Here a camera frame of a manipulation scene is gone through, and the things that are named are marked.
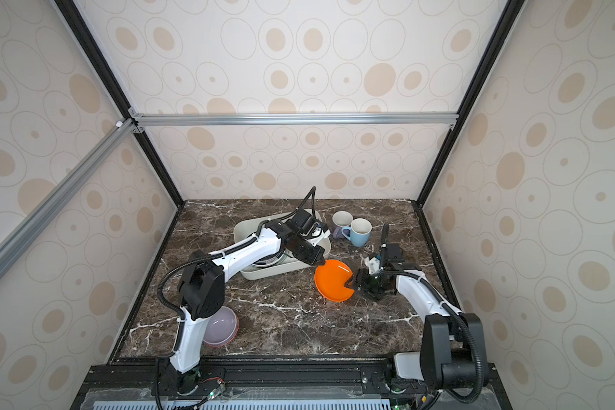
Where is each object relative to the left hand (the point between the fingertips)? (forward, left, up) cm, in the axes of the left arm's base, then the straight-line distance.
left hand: (330, 258), depth 85 cm
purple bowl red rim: (-21, +33, -7) cm, 40 cm away
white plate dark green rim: (+7, +17, -11) cm, 21 cm away
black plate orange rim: (-5, 0, -7) cm, 8 cm away
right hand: (-7, -8, -7) cm, 13 cm away
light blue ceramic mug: (+14, -12, -4) cm, 19 cm away
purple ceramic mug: (+24, -6, -8) cm, 26 cm away
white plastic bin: (+20, +33, -10) cm, 40 cm away
